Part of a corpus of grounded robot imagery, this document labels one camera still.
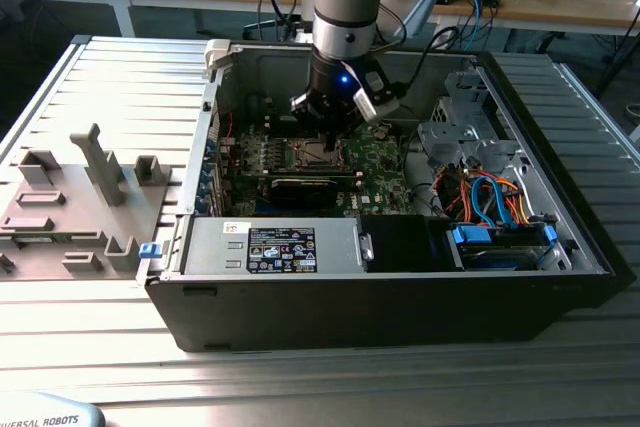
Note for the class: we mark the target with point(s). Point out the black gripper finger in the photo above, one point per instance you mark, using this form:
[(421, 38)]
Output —
[(310, 112), (352, 128)]

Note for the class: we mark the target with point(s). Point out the silver topped CPU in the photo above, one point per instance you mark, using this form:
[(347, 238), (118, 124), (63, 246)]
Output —
[(312, 154)]

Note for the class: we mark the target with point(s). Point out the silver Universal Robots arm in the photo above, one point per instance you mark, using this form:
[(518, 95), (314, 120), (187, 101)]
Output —
[(345, 2)]

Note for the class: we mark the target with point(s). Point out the CPU socket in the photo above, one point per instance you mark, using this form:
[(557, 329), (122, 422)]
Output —
[(320, 167)]

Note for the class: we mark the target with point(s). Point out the silver coin cell battery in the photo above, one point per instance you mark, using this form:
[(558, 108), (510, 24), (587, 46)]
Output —
[(382, 133)]

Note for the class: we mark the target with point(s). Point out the green motherboard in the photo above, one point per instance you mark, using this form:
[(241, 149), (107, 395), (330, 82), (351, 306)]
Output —
[(387, 174)]

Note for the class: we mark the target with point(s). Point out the black graphics card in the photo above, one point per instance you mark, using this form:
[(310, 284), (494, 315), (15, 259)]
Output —
[(310, 194)]

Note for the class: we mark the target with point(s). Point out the metal drive cage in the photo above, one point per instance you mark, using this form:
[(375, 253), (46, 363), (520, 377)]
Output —
[(440, 147)]

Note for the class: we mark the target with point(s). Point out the black plastic shroud box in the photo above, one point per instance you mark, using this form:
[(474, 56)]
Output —
[(400, 244)]

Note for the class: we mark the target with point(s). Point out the hard disk in blue carrier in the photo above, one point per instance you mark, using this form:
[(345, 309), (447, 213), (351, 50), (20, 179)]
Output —
[(472, 237)]

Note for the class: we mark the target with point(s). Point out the grey power supply unit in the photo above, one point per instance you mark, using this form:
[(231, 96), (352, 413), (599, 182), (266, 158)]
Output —
[(210, 247)]

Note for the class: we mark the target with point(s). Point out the black PC case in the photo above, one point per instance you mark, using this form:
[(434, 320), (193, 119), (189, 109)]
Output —
[(350, 317)]

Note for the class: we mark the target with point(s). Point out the blue plastic case latch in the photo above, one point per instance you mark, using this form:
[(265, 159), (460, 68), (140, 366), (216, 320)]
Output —
[(150, 249)]

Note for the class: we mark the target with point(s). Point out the grey parts rack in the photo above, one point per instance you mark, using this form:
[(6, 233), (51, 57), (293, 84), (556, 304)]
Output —
[(75, 227)]

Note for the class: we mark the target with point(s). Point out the pale blue teach pendant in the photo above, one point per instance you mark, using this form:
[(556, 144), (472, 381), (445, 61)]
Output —
[(50, 417)]

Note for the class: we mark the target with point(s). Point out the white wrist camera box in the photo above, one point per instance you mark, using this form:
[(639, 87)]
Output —
[(377, 106)]

